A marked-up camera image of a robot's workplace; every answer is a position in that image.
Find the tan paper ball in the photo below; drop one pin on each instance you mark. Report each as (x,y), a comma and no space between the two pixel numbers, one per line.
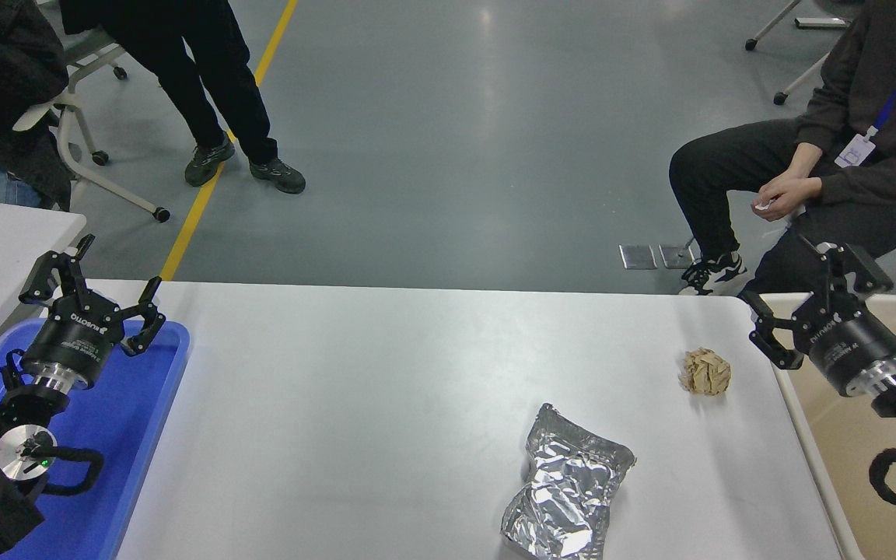
(706,373)

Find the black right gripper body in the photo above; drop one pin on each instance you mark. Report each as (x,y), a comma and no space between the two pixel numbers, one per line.
(852,342)

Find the silver foil tray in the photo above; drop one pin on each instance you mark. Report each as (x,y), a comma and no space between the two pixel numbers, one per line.
(568,486)

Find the white wheeled chair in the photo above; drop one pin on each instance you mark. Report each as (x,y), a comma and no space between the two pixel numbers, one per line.
(804,76)

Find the person's left hand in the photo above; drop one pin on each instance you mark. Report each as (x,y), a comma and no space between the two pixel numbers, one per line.
(786,201)

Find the blue plastic tray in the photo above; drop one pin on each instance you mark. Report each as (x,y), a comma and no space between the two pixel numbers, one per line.
(129,412)

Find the large pale plastic bin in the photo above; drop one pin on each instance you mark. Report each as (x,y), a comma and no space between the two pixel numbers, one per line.
(845,467)

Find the person's right forearm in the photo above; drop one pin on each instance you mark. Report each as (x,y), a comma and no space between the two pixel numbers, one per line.
(806,159)

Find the grey seat office chair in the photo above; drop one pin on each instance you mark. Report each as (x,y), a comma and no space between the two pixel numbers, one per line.
(90,54)

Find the black hanging garment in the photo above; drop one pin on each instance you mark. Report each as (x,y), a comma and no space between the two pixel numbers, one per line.
(78,15)

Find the person's right hand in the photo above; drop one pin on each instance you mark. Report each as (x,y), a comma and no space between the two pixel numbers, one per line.
(782,180)

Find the white office chair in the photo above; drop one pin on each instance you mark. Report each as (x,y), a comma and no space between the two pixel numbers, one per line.
(67,148)

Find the metal floor outlet plate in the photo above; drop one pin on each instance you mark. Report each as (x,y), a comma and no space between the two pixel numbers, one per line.
(637,256)
(673,255)

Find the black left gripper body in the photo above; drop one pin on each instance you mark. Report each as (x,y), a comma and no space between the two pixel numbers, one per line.
(75,342)

